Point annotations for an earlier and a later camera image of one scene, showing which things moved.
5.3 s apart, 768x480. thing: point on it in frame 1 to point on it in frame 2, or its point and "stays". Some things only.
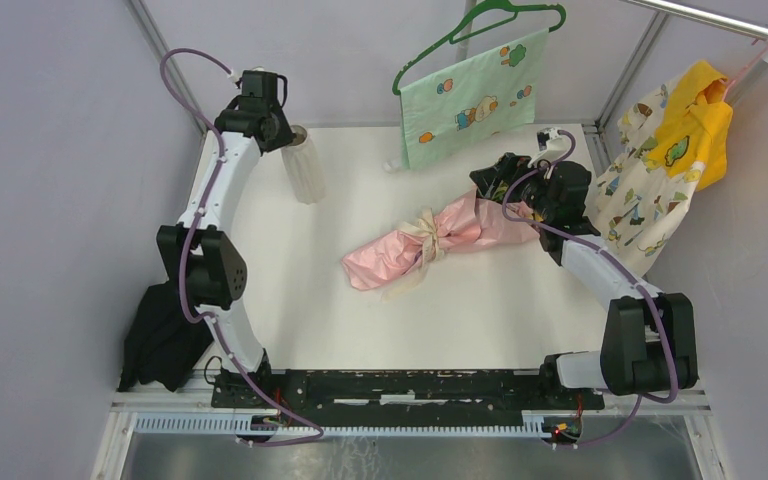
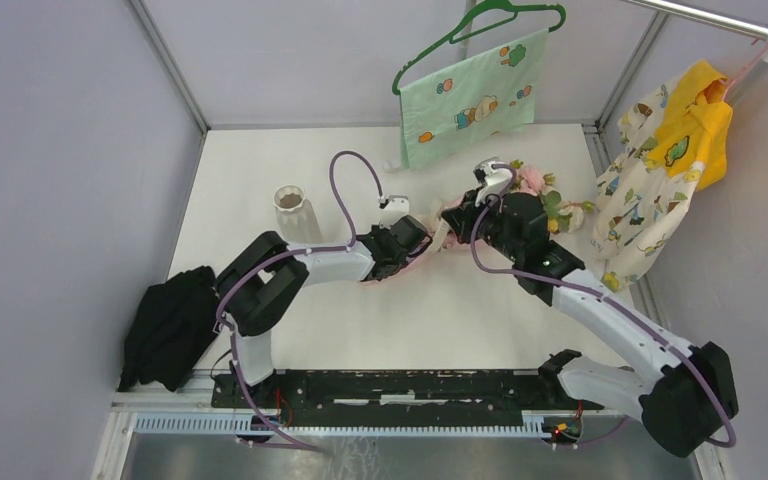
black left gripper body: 275,110 to 378,232
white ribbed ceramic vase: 303,168 to 290,207
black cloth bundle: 162,344 stays
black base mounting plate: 404,392 stays
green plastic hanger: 454,37 stays
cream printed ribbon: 432,250 to 441,231
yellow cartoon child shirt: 672,146 stays
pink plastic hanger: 728,84 stays
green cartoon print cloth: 492,93 stays
